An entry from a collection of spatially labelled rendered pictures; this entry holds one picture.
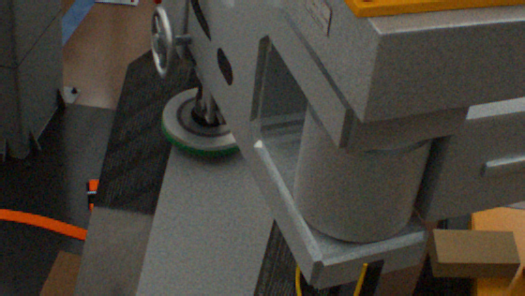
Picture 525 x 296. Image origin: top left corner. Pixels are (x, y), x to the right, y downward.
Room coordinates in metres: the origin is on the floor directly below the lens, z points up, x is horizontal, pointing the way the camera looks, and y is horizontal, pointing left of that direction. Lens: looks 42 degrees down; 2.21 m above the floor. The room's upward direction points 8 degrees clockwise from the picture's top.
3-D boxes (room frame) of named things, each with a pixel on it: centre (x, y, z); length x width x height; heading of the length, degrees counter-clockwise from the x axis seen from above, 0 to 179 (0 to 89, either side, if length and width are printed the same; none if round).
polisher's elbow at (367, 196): (1.02, -0.14, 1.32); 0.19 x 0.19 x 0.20
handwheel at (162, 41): (1.45, 0.20, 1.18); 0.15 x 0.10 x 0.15; 26
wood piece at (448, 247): (1.34, -0.49, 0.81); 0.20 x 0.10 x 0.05; 97
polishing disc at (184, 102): (1.61, 0.14, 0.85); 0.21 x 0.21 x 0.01
